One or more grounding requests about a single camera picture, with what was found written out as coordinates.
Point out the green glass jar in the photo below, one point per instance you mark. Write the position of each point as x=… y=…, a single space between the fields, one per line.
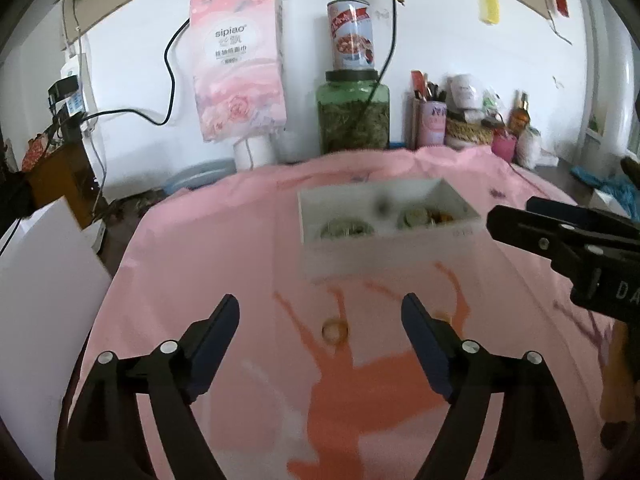
x=350 y=120

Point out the coins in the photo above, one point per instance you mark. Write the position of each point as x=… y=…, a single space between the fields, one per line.
x=332 y=230

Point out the woven patterned basket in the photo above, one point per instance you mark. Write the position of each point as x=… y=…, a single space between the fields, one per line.
x=467 y=132

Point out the pink printed cloth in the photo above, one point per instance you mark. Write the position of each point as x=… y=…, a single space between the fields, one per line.
x=225 y=240

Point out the pink plastic container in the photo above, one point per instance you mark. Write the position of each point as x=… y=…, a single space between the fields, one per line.
x=502 y=145

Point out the red patterned pouch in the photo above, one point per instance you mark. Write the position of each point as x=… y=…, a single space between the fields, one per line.
x=37 y=152

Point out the white power strip with plugs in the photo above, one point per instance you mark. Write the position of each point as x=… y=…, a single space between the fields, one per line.
x=75 y=95

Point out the white paper roll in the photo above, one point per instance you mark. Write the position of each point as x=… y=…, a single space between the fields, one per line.
x=255 y=152

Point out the white textured jar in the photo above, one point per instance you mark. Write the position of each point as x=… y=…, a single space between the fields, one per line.
x=530 y=147

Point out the pink floral tissue pack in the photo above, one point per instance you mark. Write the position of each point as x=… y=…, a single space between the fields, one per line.
x=235 y=60

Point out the pink pen cup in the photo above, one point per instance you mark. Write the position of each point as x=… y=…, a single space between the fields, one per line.
x=432 y=122

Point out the red labelled tin can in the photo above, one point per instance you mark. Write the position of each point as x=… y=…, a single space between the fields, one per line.
x=350 y=35

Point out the white board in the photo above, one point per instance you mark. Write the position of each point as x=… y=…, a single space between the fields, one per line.
x=45 y=310

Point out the coin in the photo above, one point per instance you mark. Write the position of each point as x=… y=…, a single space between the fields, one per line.
x=324 y=331

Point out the amber perfume bottle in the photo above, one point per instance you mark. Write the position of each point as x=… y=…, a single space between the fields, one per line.
x=520 y=115

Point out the green printed plastic wrap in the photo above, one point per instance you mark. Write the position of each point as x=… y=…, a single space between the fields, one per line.
x=492 y=102

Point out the white flat device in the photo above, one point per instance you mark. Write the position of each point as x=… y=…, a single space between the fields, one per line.
x=97 y=237

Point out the person's right forearm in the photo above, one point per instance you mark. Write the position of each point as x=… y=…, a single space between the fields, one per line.
x=622 y=355

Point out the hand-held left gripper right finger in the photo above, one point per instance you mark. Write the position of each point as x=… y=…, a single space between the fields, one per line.
x=425 y=345

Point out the blue cloth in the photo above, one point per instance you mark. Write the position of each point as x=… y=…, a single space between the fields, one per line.
x=607 y=182

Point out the small pale jade bangle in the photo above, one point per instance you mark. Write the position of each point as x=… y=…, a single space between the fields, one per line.
x=415 y=217

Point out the blue plastic basin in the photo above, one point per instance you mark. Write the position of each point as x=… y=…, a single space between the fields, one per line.
x=200 y=175

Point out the white paper carton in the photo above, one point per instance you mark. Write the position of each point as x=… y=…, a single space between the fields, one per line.
x=607 y=199

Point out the bundle of pens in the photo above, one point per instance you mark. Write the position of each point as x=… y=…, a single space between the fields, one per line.
x=430 y=90

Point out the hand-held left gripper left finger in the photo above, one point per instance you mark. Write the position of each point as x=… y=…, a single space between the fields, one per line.
x=215 y=345

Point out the white cosmetic bottle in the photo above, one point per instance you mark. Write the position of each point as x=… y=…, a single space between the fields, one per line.
x=465 y=90

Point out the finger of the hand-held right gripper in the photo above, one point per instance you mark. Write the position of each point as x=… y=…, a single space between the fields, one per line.
x=575 y=212
x=520 y=232

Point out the brown wooden cabinet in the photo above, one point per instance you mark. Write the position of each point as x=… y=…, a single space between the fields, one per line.
x=65 y=185

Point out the white cardboard box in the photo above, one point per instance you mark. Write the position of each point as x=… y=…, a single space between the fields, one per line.
x=380 y=255

